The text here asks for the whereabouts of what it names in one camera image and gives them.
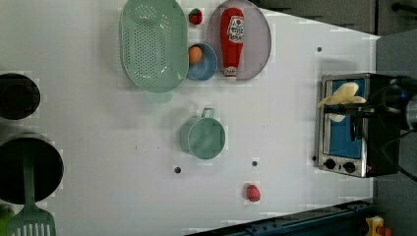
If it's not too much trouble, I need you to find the small red strawberry toy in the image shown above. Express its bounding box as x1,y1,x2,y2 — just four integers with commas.
189,8,203,26

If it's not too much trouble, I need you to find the green mug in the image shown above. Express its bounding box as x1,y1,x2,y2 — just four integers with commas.
179,108,226,160

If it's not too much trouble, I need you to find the green slotted spatula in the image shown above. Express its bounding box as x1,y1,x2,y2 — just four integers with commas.
6,154,56,236

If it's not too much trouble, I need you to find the blue bowl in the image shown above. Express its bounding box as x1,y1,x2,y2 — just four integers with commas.
187,43,217,82

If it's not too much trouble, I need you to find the blue metal frame rail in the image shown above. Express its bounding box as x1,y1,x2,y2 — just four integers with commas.
188,201,376,236

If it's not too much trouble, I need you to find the black toaster oven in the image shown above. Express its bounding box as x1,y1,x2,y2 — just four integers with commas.
316,73,403,178

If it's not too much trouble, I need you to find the grey round plate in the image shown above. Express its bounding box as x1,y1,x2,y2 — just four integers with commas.
206,0,271,81

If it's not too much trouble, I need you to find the yellow banana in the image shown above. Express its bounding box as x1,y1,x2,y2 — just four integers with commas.
317,82,367,108

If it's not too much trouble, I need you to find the orange ball fruit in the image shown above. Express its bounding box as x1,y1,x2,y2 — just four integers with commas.
189,46,203,65

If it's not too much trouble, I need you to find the red ketchup bottle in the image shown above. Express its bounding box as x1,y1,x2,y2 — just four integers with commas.
220,8,245,81

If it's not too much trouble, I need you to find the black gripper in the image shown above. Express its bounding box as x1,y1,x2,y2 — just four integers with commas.
324,77,416,141

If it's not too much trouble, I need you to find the green perforated colander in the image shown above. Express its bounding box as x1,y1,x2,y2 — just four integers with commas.
119,0,189,103

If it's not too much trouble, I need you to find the yellow and red toy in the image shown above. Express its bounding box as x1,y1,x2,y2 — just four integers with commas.
366,216,392,236

